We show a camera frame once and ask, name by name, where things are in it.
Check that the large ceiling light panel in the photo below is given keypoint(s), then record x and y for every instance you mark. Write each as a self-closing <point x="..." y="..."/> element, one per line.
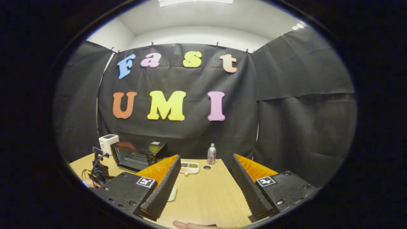
<point x="194" y="2"/>

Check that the black electric oven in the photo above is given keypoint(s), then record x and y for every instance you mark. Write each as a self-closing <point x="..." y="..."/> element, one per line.
<point x="152" y="149"/>

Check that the black backdrop cloth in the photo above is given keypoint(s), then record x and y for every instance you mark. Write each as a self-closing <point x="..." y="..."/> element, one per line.
<point x="286" y="127"/>

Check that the white toaster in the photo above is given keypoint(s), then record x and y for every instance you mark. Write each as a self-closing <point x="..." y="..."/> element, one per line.
<point x="106" y="143"/>

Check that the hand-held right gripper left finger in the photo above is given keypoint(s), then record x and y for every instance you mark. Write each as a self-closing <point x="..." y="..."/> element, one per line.
<point x="162" y="190"/>

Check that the white plate with food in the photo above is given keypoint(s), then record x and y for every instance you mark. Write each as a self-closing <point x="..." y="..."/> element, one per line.
<point x="172" y="193"/>

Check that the white divided snack plate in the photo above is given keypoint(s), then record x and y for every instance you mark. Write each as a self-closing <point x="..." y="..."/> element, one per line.
<point x="190" y="168"/>

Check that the small ceiling light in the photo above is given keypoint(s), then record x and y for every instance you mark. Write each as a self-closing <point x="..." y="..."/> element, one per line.
<point x="299" y="26"/>

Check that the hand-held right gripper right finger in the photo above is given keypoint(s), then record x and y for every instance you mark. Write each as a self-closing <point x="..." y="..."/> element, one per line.
<point x="249" y="190"/>

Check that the silver printed drink bottle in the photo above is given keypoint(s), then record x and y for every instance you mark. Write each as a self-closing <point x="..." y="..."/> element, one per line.
<point x="211" y="154"/>

